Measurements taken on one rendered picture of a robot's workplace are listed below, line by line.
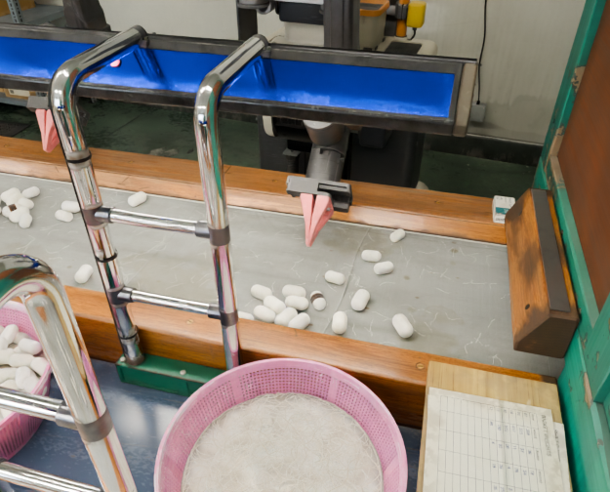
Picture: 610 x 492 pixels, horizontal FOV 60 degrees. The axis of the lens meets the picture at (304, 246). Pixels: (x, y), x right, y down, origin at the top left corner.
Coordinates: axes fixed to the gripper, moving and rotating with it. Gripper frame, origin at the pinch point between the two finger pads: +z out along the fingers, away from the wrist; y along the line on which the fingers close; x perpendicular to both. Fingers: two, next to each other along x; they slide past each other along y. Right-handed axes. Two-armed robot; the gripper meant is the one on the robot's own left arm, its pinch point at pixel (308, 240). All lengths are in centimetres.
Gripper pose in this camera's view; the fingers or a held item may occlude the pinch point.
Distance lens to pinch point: 83.2
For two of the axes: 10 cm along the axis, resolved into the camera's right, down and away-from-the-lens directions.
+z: -2.1, 9.5, -2.4
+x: 1.5, 2.7, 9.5
